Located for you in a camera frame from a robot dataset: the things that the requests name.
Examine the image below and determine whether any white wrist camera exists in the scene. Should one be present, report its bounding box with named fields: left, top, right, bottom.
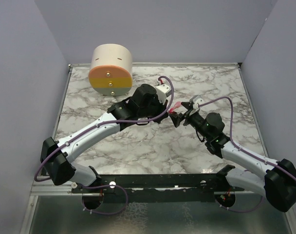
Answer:
left=155, top=84, right=171, bottom=105
left=189, top=95, right=204, bottom=109

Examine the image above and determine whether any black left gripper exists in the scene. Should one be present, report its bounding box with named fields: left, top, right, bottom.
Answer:
left=138, top=95, right=169, bottom=124

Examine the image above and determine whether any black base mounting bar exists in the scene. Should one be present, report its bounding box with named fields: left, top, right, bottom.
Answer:
left=72, top=173, right=246, bottom=195

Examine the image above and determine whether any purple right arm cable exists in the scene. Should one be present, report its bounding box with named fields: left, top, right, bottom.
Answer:
left=198, top=96, right=296, bottom=212

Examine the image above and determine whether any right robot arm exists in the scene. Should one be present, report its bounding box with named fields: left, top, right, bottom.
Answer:
left=169, top=102, right=296, bottom=212

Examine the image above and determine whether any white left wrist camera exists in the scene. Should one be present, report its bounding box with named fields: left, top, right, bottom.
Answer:
left=155, top=84, right=171, bottom=105

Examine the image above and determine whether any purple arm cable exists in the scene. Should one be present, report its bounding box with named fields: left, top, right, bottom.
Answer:
left=198, top=96, right=296, bottom=212
left=34, top=76, right=174, bottom=215

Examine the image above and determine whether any round cream drawer cabinet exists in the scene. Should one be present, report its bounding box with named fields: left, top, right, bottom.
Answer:
left=88, top=44, right=132, bottom=96

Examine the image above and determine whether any pink strap keyring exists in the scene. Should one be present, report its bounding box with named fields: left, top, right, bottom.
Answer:
left=168, top=101, right=182, bottom=114

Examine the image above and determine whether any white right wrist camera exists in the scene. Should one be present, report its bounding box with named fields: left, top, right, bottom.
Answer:
left=189, top=95, right=204, bottom=109

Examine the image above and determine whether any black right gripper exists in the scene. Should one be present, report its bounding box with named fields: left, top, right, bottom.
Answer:
left=169, top=101, right=211, bottom=139

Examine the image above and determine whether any aluminium frame rail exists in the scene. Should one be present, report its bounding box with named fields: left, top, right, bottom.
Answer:
left=30, top=180, right=72, bottom=196

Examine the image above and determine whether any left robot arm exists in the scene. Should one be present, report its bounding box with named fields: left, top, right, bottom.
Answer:
left=40, top=84, right=172, bottom=193

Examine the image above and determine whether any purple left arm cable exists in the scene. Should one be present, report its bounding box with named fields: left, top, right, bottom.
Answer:
left=34, top=76, right=174, bottom=215

